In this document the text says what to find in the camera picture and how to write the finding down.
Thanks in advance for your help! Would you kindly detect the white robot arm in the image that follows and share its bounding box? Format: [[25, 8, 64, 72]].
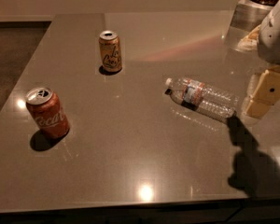
[[242, 0, 280, 119]]

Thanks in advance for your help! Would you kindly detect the metal snack dispenser base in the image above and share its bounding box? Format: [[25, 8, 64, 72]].
[[230, 0, 272, 32]]

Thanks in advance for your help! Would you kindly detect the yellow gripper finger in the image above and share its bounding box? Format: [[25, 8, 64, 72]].
[[244, 64, 280, 119]]

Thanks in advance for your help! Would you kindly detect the orange la croix can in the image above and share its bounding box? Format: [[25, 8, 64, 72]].
[[99, 30, 122, 73]]

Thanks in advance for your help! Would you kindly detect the clear plastic water bottle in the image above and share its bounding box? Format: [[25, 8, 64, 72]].
[[165, 77, 238, 123]]

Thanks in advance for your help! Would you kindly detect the red coca-cola can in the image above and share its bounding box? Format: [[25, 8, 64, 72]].
[[25, 87, 70, 139]]

